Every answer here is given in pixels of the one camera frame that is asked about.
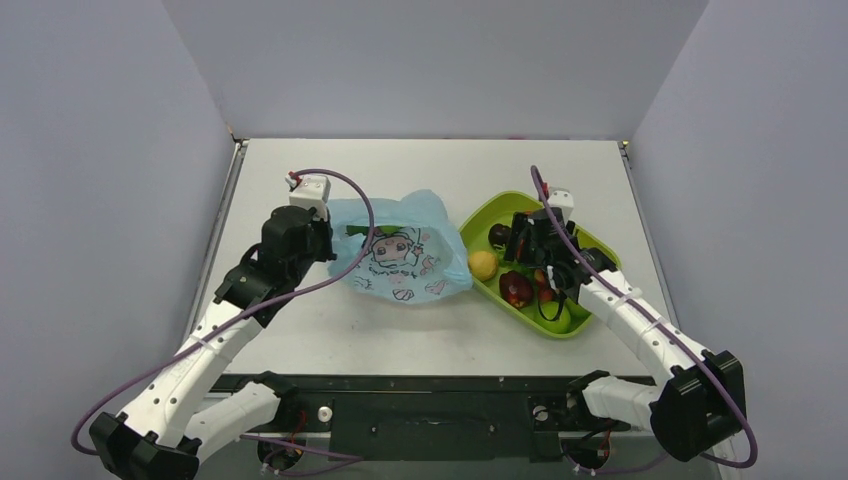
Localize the red fake strawberry bunch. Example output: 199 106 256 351
533 269 558 305

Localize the blue printed plastic bag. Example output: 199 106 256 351
327 189 473 305

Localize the orange fake fruit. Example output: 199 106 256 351
515 211 535 263

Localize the green fake lime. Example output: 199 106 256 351
345 225 401 237

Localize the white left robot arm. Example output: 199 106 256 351
89 205 335 479

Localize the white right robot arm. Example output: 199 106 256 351
505 208 751 461

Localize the dark purple fake plum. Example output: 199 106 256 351
487 223 512 249

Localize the dark red fake fruit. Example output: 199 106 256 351
499 271 534 310

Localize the yellow fake lemon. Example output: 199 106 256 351
468 250 499 282

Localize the green fake apple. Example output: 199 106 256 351
534 301 572 335

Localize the green plastic tray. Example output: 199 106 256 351
459 191 592 339

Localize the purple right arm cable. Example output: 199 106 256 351
529 164 760 470

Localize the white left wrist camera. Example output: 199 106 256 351
285 173 331 222

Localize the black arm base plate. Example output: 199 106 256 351
254 374 630 462

